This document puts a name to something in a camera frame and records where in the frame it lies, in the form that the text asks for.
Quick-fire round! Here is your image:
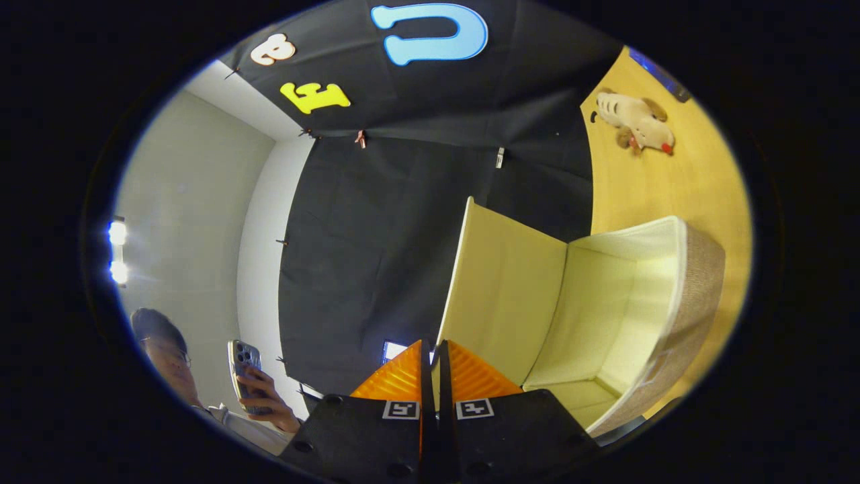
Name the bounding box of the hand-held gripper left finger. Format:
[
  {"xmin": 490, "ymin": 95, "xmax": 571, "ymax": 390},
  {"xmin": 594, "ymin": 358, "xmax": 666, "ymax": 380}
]
[{"xmin": 279, "ymin": 339, "xmax": 436, "ymax": 484}]

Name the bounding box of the brown dog plush toy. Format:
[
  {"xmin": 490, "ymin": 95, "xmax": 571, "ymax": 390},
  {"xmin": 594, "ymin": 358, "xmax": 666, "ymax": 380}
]
[{"xmin": 591, "ymin": 87, "xmax": 676, "ymax": 157}]

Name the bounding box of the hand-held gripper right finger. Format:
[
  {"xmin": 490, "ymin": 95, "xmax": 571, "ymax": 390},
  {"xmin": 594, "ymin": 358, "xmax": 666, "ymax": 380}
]
[{"xmin": 437, "ymin": 339, "xmax": 602, "ymax": 484}]

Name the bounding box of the glowing white screen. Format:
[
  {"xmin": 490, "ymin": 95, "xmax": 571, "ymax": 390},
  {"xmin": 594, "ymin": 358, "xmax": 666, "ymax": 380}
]
[{"xmin": 383, "ymin": 341, "xmax": 436, "ymax": 365}]

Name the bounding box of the beige fabric storage box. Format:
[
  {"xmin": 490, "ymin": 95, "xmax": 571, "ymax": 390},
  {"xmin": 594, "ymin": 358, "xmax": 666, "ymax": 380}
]
[{"xmin": 437, "ymin": 196, "xmax": 726, "ymax": 438}]

